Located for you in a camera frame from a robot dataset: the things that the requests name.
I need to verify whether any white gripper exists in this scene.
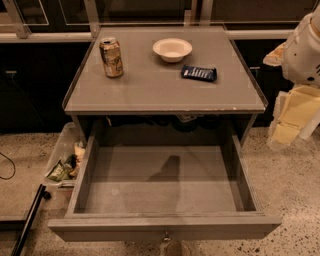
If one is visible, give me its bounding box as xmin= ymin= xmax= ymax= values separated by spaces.
xmin=263 ymin=13 xmax=320 ymax=150

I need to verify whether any green snack bag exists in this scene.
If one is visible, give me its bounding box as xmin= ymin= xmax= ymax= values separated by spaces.
xmin=47 ymin=161 xmax=72 ymax=182

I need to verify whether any white bowl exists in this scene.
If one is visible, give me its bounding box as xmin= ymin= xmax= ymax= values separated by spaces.
xmin=153 ymin=38 xmax=192 ymax=63

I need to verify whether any metal drawer handle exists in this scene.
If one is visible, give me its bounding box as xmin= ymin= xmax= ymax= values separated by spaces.
xmin=162 ymin=231 xmax=172 ymax=243

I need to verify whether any blue rxbar blueberry wrapper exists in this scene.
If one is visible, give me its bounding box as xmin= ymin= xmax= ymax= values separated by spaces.
xmin=181 ymin=65 xmax=217 ymax=82

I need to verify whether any gold beverage can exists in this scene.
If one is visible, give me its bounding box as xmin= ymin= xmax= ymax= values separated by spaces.
xmin=99 ymin=37 xmax=123 ymax=78

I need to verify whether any white window frame rail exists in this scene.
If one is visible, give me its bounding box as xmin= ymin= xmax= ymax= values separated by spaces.
xmin=0 ymin=0 xmax=320 ymax=44

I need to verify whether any black cable on floor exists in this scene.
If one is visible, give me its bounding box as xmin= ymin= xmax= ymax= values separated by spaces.
xmin=0 ymin=152 xmax=17 ymax=181

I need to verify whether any grey cabinet table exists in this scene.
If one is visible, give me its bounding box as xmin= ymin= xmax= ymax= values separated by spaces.
xmin=61 ymin=25 xmax=269 ymax=148

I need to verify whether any clear plastic bin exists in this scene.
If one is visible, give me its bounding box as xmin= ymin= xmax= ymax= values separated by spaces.
xmin=43 ymin=122 xmax=83 ymax=188

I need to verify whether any black metal bar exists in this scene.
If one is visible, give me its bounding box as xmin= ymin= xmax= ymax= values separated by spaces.
xmin=11 ymin=184 xmax=51 ymax=256

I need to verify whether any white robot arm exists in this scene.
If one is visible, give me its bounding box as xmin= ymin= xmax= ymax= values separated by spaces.
xmin=263 ymin=6 xmax=320 ymax=150

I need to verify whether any yellow snack bag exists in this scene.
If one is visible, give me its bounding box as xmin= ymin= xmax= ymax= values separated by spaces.
xmin=69 ymin=142 xmax=85 ymax=177

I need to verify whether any grey open top drawer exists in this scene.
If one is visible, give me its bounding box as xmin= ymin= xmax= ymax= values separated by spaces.
xmin=48 ymin=122 xmax=281 ymax=241

